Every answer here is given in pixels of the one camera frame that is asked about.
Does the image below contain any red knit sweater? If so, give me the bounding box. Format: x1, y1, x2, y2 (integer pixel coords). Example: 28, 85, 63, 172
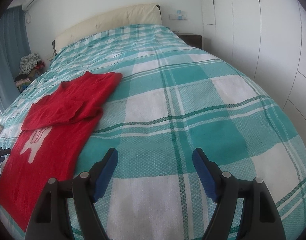
0, 71, 123, 231

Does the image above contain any pile of clothes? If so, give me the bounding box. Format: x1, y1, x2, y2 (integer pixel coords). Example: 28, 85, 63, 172
14, 53, 45, 93

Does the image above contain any blue curtain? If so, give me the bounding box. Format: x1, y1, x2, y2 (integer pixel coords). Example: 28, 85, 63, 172
0, 6, 30, 115

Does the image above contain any teal white plaid bedspread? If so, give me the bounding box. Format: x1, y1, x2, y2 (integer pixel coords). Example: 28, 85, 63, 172
0, 24, 306, 239

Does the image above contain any white built-in wardrobe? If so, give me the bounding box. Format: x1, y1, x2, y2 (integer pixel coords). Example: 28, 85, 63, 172
201, 0, 306, 139

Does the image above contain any dark wooden nightstand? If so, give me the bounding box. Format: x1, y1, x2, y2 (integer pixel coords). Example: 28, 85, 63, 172
177, 33, 203, 49

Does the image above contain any cream padded headboard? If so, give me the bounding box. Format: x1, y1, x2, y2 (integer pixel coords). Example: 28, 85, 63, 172
52, 3, 162, 54

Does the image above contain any white wall switch panel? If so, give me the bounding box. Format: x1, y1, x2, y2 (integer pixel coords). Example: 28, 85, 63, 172
169, 10, 187, 21

